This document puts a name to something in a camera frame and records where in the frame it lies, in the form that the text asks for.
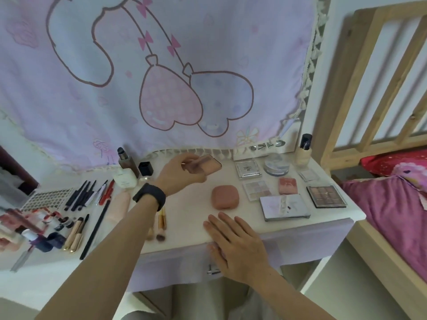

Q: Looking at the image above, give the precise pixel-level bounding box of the person's left hand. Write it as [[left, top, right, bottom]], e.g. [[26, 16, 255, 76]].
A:
[[154, 153, 208, 198]]

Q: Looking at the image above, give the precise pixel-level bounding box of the person's right hand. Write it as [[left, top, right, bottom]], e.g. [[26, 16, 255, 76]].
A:
[[203, 212, 280, 288]]

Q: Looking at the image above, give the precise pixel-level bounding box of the pink rectangular compact case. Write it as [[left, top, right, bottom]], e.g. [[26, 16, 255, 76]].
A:
[[182, 155, 223, 179]]

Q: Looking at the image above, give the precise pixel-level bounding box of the person's right forearm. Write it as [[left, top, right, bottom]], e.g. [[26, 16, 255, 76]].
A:
[[257, 268, 338, 320]]

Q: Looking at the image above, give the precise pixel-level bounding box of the person's left forearm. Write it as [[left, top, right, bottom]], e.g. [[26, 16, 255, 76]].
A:
[[33, 193, 161, 320]]

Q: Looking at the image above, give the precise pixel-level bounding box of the pink rounded compact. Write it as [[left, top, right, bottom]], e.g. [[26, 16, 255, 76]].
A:
[[211, 185, 238, 210]]

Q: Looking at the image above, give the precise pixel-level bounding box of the perfume bottle with black cap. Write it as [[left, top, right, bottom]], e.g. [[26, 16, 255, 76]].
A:
[[137, 161, 154, 184]]

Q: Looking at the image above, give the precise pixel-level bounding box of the pale eyeshadow palette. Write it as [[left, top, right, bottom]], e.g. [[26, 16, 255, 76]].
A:
[[242, 180, 273, 202]]

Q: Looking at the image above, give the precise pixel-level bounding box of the black wrist band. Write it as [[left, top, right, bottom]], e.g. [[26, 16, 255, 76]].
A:
[[132, 183, 167, 212]]

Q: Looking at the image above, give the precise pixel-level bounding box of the small wooden makeup brush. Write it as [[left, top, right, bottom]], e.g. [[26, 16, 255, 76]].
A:
[[156, 208, 167, 242]]

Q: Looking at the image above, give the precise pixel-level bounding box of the clear square powder compact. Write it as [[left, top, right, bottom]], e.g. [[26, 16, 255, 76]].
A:
[[235, 160, 263, 180]]

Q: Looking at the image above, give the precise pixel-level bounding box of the brown foundation bottle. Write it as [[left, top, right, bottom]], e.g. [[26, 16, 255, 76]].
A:
[[116, 147, 141, 179]]

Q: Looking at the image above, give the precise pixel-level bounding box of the large silver palette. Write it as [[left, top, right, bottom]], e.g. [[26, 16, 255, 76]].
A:
[[259, 194, 311, 222]]

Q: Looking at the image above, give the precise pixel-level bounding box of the white square bottle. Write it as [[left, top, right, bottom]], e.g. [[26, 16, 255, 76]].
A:
[[113, 166, 137, 190]]

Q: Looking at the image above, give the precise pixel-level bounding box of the dark hair clip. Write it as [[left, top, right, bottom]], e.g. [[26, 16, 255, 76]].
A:
[[250, 140, 286, 151]]

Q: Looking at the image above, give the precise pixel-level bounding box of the small pink blush palette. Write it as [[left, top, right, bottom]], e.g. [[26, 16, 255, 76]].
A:
[[278, 177, 298, 196]]

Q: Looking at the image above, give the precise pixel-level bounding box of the round clear powder jar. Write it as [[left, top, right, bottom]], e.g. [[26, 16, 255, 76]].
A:
[[263, 154, 290, 177]]

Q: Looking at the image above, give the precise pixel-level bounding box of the red makeup pencil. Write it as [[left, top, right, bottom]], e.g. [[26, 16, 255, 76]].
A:
[[98, 179, 116, 206]]

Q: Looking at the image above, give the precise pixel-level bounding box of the white makeup pencil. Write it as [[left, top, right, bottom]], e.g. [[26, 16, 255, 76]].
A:
[[85, 180, 108, 208]]

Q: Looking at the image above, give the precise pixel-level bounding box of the small clear palette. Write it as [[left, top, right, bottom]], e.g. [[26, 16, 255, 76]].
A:
[[298, 169, 321, 183]]

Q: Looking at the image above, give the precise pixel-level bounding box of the black makeup pencil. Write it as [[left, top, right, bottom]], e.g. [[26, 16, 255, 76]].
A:
[[64, 180, 88, 210], [78, 180, 97, 210], [71, 181, 92, 212]]

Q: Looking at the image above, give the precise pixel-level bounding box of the foundation bottle with black cap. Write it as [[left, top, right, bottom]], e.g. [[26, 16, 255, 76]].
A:
[[295, 133, 314, 170]]

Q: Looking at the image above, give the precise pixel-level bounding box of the brown eyeshadow palette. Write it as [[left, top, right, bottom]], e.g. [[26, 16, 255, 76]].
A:
[[306, 184, 348, 209]]

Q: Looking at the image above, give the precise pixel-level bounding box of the long black makeup brush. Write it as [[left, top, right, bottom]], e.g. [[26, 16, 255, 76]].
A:
[[79, 199, 111, 261]]

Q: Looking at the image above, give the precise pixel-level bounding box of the houndstooth patterned case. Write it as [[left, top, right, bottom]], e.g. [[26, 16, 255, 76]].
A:
[[21, 187, 74, 212]]

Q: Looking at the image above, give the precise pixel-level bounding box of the pink blanket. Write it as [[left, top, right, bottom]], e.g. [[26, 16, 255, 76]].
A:
[[340, 176, 427, 281]]

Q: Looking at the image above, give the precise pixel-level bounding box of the group of lipsticks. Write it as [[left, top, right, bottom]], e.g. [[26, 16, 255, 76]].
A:
[[0, 208, 75, 254]]

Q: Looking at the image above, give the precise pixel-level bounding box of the red floral pillow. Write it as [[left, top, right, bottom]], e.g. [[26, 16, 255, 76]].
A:
[[360, 150, 427, 188]]

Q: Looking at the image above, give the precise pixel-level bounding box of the purple cartoon wall cloth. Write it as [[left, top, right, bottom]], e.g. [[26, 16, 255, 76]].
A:
[[0, 0, 331, 174]]

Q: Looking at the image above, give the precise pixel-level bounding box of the gold handled makeup brush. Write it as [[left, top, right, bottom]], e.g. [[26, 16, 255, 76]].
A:
[[62, 217, 84, 252], [70, 214, 90, 254]]

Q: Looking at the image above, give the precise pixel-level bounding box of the wooden bed frame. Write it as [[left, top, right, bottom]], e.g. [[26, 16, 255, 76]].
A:
[[313, 0, 427, 292]]

